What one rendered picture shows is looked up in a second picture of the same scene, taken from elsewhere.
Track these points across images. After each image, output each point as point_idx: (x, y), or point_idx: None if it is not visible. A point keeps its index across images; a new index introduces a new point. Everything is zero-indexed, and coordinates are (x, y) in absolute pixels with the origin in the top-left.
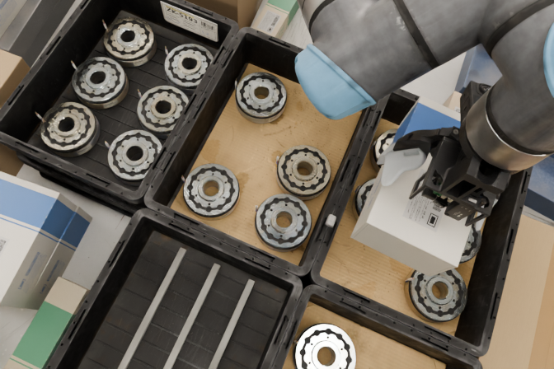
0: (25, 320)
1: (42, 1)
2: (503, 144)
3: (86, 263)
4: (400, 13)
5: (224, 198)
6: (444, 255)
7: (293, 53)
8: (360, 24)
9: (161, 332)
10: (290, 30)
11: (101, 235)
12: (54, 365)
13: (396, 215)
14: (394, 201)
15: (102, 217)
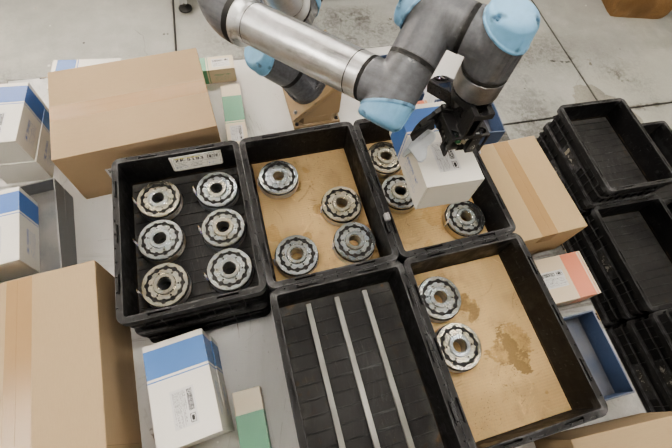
0: (227, 447)
1: (58, 218)
2: (486, 89)
3: (237, 375)
4: (408, 56)
5: (310, 254)
6: (474, 177)
7: (284, 137)
8: (389, 72)
9: (336, 363)
10: (250, 131)
11: (233, 349)
12: (300, 425)
13: (437, 174)
14: (430, 167)
15: (223, 337)
